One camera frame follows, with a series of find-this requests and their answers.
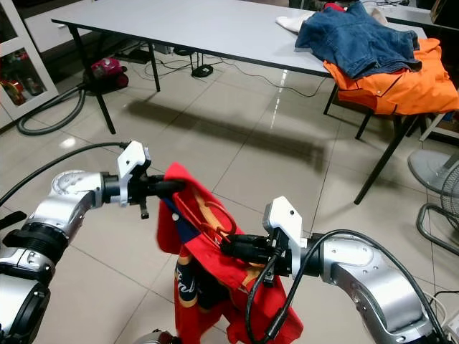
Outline red plastic clothes hanger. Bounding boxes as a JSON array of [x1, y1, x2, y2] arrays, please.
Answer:
[[186, 201, 239, 248]]

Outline red polo shirt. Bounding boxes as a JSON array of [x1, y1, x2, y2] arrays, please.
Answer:
[[156, 161, 305, 344]]

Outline blue denim jacket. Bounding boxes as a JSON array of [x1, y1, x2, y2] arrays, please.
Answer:
[[293, 0, 424, 81]]

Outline black power strip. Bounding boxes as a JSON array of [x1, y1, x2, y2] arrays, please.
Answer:
[[191, 64, 214, 79]]

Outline grey robot left leg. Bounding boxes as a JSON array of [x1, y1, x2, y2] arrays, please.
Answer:
[[135, 328, 178, 344]]

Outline pink vacuum cleaner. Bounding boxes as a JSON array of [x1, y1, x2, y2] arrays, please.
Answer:
[[89, 57, 131, 92]]

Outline metal clothes rack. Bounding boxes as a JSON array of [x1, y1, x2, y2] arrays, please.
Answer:
[[0, 211, 25, 231]]

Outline white table with black legs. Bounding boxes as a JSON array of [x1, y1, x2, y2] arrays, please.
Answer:
[[51, 0, 459, 206]]

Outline white glass door cabinet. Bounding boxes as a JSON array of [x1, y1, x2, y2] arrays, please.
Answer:
[[0, 0, 61, 124]]

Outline white drawer cabinet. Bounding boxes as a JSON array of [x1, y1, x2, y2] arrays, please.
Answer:
[[22, 0, 95, 56]]

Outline orange button shirt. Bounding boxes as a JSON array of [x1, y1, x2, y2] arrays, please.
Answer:
[[321, 37, 459, 117]]

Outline cream white cloth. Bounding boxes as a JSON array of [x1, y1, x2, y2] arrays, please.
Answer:
[[275, 12, 318, 35]]

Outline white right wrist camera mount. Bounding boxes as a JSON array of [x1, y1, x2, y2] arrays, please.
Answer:
[[262, 195, 305, 279]]

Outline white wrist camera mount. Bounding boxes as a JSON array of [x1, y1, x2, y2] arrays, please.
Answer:
[[262, 195, 305, 279], [117, 139, 153, 209]]

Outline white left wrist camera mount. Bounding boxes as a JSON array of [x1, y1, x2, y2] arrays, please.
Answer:
[[117, 139, 153, 209]]

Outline grey vacuum hose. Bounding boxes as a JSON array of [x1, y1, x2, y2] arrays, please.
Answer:
[[16, 84, 93, 137]]

